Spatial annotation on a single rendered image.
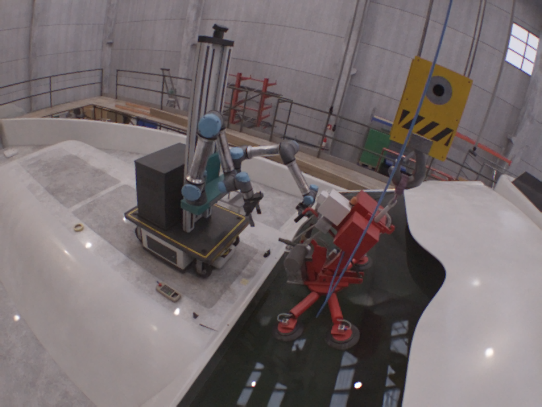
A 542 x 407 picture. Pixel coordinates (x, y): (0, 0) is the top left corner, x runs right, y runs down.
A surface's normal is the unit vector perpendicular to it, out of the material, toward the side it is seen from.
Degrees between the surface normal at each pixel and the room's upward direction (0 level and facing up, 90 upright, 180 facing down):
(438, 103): 90
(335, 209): 90
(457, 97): 90
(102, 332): 38
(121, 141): 90
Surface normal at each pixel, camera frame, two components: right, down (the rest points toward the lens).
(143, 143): -0.05, 0.51
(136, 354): -0.08, -0.44
